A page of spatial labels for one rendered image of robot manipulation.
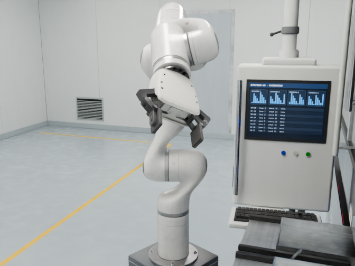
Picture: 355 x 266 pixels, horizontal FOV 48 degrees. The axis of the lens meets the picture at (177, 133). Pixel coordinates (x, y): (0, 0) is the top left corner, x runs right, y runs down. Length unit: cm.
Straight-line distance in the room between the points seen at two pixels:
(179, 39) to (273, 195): 141
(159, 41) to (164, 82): 14
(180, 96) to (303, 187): 145
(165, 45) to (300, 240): 110
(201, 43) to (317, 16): 572
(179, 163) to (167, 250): 34
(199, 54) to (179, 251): 85
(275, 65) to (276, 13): 460
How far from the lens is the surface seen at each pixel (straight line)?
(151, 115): 74
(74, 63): 786
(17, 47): 774
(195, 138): 77
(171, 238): 150
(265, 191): 216
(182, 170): 139
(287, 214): 207
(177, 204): 144
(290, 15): 207
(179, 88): 80
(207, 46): 89
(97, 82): 763
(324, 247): 170
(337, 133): 182
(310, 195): 217
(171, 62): 84
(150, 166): 139
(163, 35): 92
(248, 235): 172
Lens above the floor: 167
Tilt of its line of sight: 13 degrees down
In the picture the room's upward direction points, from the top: straight up
